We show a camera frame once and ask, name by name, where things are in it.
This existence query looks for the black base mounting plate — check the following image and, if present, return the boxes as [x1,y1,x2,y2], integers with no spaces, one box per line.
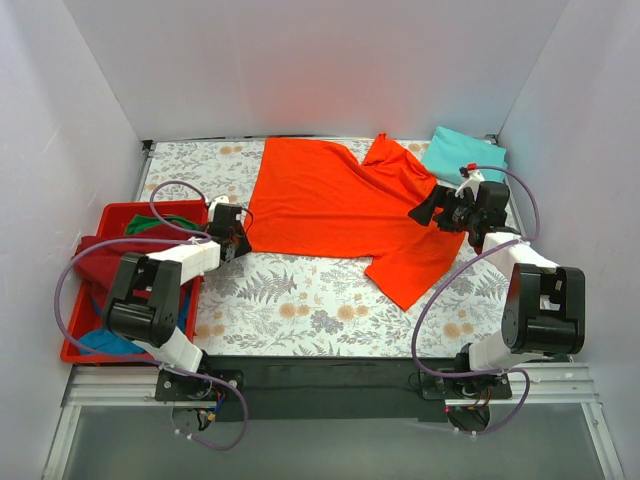
[155,356,512,422]

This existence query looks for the floral patterned table mat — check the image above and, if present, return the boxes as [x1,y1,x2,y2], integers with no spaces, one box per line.
[140,140,508,357]

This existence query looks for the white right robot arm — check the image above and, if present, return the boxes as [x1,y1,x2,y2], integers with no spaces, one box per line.
[408,178,586,398]

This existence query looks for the folded teal t shirt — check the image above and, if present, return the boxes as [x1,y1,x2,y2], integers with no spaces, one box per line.
[421,126,507,186]

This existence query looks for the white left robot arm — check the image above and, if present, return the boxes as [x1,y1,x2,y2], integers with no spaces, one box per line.
[102,196,251,400]

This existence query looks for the dark red t shirt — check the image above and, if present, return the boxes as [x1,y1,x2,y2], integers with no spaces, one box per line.
[73,236,169,310]

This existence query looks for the green t shirt in bin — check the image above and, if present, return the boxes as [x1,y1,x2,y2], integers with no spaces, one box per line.
[124,214,203,235]

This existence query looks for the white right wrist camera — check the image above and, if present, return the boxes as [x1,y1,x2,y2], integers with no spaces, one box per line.
[455,163,485,199]

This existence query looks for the blue t shirt in bin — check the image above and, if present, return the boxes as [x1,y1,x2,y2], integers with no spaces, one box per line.
[79,293,191,355]

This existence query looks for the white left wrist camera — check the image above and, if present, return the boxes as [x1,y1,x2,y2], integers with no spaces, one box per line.
[206,195,230,208]

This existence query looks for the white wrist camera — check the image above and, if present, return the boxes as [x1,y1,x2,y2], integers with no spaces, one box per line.
[455,163,485,199]
[206,195,230,208]

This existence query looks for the red plastic bin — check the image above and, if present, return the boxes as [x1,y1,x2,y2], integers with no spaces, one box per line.
[60,200,207,365]

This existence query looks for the orange t shirt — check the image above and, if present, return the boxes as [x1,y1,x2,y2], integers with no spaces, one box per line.
[248,134,465,310]

